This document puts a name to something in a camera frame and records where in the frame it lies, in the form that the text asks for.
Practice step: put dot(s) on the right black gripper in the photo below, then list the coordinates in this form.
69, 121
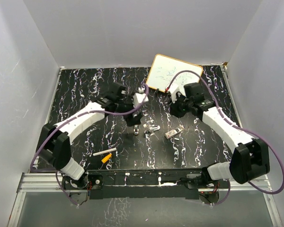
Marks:
173, 109

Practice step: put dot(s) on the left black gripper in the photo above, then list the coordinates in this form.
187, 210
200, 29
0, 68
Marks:
131, 120

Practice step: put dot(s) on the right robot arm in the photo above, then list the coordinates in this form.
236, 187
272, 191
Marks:
250, 156

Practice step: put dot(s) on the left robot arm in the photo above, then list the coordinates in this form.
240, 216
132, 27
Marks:
54, 145

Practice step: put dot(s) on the white marker pen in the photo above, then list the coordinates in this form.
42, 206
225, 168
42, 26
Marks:
104, 152

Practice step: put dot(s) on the orange marker cap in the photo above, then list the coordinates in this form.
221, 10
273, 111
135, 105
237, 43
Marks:
106, 158

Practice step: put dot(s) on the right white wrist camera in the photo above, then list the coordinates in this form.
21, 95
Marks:
174, 92

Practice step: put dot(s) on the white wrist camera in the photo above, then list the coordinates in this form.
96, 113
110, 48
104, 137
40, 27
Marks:
140, 96
174, 92

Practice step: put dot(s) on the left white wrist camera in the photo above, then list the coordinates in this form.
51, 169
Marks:
140, 96

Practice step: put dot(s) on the small whiteboard with wooden frame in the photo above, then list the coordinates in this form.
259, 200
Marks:
165, 69

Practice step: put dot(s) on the aluminium rail frame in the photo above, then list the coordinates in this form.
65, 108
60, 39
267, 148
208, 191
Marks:
141, 198

